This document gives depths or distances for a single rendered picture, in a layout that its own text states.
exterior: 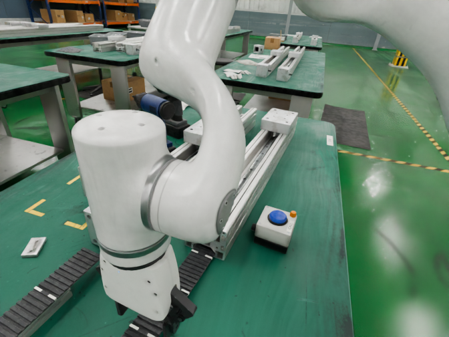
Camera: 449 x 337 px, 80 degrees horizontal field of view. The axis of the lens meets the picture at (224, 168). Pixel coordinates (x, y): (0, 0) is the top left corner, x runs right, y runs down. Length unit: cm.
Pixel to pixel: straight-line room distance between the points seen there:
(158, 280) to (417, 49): 45
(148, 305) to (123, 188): 19
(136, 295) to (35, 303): 24
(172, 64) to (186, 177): 12
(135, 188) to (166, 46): 15
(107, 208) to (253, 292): 38
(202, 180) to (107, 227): 12
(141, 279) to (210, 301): 23
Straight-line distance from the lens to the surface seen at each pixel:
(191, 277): 58
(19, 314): 59
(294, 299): 60
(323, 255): 70
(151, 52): 32
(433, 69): 49
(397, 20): 47
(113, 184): 26
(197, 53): 31
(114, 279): 40
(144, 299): 39
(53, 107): 233
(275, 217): 64
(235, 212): 61
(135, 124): 26
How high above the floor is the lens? 126
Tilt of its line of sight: 31 degrees down
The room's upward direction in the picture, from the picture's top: 4 degrees clockwise
